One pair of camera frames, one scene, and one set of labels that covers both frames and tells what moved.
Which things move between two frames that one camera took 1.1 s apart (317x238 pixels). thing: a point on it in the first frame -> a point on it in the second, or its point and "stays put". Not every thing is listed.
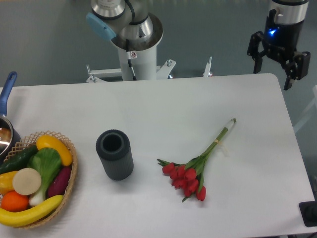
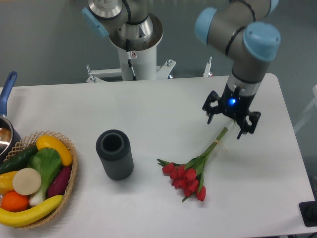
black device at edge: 308,210 stays put
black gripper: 282,40 -> 236,104
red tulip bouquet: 188,177 stays put
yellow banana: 18,218 stays put
